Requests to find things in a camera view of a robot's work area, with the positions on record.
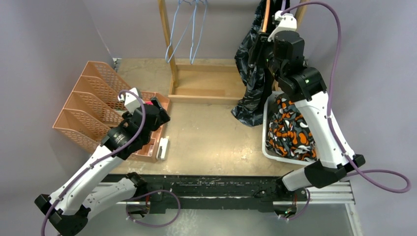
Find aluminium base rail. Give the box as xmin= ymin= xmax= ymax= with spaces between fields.
xmin=91 ymin=174 xmax=356 ymax=216

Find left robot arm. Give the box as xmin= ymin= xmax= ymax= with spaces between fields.
xmin=34 ymin=88 xmax=170 ymax=236

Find white stapler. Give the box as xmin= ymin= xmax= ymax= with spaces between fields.
xmin=156 ymin=137 xmax=169 ymax=161

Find black garment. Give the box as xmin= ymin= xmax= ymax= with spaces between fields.
xmin=269 ymin=0 xmax=290 ymax=14

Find orange camouflage shorts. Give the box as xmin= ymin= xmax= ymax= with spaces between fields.
xmin=265 ymin=96 xmax=318 ymax=162

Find purple hanger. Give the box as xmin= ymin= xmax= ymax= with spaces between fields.
xmin=280 ymin=0 xmax=287 ymax=11

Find orange hanger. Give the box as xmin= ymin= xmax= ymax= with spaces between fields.
xmin=261 ymin=0 xmax=271 ymax=33

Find peach plastic file organizer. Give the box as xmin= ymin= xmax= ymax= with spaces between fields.
xmin=54 ymin=61 xmax=169 ymax=162

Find wooden clothes rack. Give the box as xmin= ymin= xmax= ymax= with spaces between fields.
xmin=157 ymin=0 xmax=311 ymax=105

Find blue wire hanger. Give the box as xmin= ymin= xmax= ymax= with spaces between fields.
xmin=165 ymin=0 xmax=198 ymax=64

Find grey camouflage shorts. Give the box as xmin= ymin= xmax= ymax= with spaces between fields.
xmin=231 ymin=0 xmax=267 ymax=127

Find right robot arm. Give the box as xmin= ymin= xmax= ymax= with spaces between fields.
xmin=249 ymin=10 xmax=365 ymax=200

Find white plastic basket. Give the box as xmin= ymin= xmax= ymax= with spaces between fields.
xmin=262 ymin=91 xmax=318 ymax=167

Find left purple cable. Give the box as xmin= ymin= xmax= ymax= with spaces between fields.
xmin=40 ymin=90 xmax=181 ymax=236

